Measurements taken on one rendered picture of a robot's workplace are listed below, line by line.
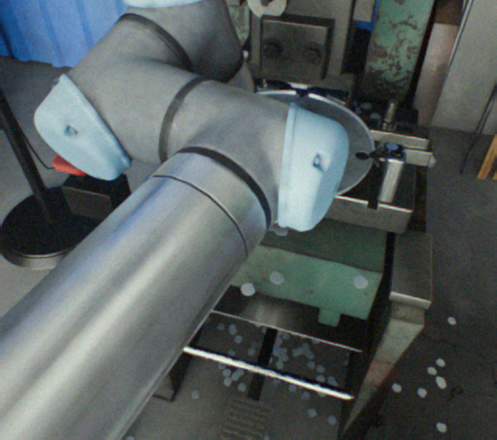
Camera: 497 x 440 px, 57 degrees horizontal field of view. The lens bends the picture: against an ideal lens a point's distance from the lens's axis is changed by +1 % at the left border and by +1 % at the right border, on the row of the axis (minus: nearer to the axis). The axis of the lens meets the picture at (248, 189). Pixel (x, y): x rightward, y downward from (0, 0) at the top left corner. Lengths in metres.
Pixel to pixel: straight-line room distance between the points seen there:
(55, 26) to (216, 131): 2.34
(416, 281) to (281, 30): 0.43
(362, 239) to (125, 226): 0.61
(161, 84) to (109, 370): 0.19
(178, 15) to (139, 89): 0.08
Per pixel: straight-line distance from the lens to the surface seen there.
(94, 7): 2.40
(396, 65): 0.99
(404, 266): 0.78
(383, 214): 0.79
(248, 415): 1.14
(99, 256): 0.22
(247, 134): 0.26
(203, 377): 1.36
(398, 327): 0.77
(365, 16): 0.63
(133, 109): 0.31
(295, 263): 0.78
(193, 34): 0.38
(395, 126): 0.86
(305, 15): 0.68
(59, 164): 0.79
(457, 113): 2.22
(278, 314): 1.08
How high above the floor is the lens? 1.24
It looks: 44 degrees down
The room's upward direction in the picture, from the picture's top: straight up
